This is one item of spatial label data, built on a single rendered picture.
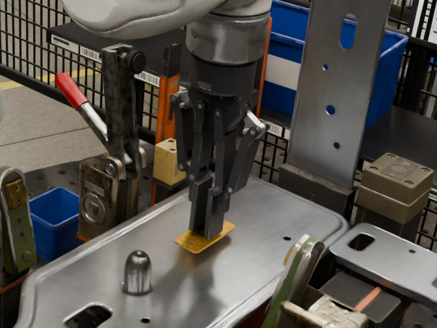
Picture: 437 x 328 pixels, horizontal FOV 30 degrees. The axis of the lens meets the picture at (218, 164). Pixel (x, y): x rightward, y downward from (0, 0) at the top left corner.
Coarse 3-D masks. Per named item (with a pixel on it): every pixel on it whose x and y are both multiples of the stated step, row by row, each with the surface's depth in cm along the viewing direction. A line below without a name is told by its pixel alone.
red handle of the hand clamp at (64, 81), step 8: (56, 80) 109; (64, 80) 109; (72, 80) 109; (64, 88) 109; (72, 88) 108; (72, 96) 108; (80, 96) 108; (72, 104) 109; (80, 104) 108; (88, 104) 109; (80, 112) 109; (88, 112) 108; (88, 120) 108; (96, 120) 108; (96, 128) 108; (104, 128) 108; (104, 136) 107; (104, 144) 108; (128, 160) 107
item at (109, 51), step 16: (112, 48) 101; (128, 48) 102; (112, 64) 100; (128, 64) 99; (144, 64) 101; (112, 80) 101; (128, 80) 104; (112, 96) 102; (128, 96) 105; (112, 112) 103; (128, 112) 106; (112, 128) 104; (128, 128) 107; (112, 144) 105; (128, 144) 108
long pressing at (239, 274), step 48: (240, 192) 116; (288, 192) 118; (96, 240) 101; (144, 240) 103; (240, 240) 105; (288, 240) 106; (336, 240) 108; (48, 288) 92; (96, 288) 93; (192, 288) 95; (240, 288) 96
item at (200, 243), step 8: (224, 224) 105; (232, 224) 105; (192, 232) 103; (200, 232) 102; (224, 232) 104; (176, 240) 101; (184, 240) 101; (192, 240) 101; (200, 240) 101; (208, 240) 102; (216, 240) 102; (184, 248) 100; (192, 248) 100; (200, 248) 100
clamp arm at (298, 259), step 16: (304, 240) 85; (320, 240) 86; (288, 256) 87; (304, 256) 85; (320, 256) 87; (288, 272) 86; (304, 272) 86; (288, 288) 87; (304, 288) 90; (272, 304) 89; (272, 320) 90
